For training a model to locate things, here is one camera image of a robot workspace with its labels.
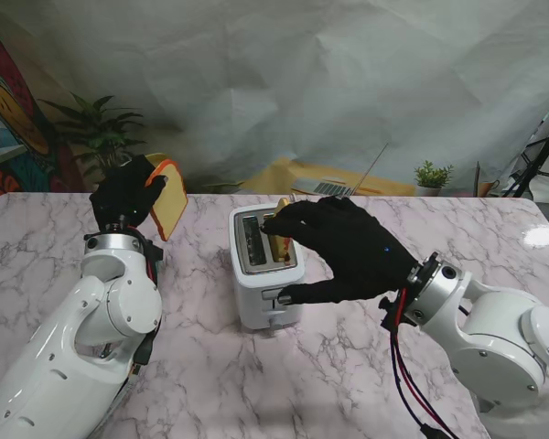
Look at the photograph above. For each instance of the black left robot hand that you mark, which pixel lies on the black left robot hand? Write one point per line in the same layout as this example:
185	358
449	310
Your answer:
123	196

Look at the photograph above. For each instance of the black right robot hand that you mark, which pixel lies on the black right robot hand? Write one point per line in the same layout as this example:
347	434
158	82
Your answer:
361	256

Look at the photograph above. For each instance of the toy toast slice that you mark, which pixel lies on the toy toast slice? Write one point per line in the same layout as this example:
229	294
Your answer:
171	201
279	247

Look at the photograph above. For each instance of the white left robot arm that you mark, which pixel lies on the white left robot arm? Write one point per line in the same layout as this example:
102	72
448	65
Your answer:
73	356

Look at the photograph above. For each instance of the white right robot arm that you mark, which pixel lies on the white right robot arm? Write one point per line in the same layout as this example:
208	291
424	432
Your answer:
494	329

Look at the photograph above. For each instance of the yellow plastic chair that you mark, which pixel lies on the yellow plastic chair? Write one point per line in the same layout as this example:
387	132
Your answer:
157	156

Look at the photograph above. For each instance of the large leafy potted plant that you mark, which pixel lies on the large leafy potted plant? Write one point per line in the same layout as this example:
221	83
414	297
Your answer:
98	128

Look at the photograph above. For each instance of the silver open laptop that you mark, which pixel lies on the silver open laptop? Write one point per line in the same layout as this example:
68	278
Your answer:
325	186

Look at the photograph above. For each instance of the small green potted plant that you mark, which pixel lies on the small green potted plant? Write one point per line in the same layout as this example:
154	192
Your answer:
432	176

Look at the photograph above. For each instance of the white two-slot toaster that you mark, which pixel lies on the white two-slot toaster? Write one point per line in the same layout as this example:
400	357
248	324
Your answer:
256	283

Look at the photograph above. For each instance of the yellow desk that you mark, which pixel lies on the yellow desk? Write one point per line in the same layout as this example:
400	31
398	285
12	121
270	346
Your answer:
279	176

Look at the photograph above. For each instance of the colourful mural banner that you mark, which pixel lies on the colourful mural banner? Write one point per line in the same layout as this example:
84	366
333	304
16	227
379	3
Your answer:
9	114

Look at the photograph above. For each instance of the white backdrop sheet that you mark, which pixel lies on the white backdrop sheet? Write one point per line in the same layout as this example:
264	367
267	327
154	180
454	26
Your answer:
302	68

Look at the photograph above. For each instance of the black tripod stand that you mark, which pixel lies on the black tripod stand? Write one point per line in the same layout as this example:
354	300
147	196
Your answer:
546	146

